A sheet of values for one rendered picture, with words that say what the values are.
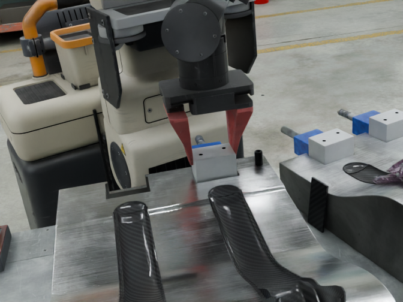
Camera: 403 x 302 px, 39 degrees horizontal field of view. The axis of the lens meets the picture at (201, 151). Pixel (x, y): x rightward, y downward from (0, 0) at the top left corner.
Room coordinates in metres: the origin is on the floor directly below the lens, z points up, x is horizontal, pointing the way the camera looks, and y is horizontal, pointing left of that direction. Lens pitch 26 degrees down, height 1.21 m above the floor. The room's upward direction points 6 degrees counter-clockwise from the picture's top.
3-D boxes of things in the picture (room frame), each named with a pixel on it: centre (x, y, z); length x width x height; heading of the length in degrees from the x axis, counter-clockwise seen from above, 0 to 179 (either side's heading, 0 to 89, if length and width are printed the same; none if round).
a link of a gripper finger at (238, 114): (0.62, -0.02, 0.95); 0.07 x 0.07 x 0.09; 8
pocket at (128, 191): (0.60, 0.09, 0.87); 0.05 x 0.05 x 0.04; 8
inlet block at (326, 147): (0.74, -0.16, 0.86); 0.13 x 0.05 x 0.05; 25
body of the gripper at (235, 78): (0.62, -0.01, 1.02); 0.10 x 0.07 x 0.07; 98
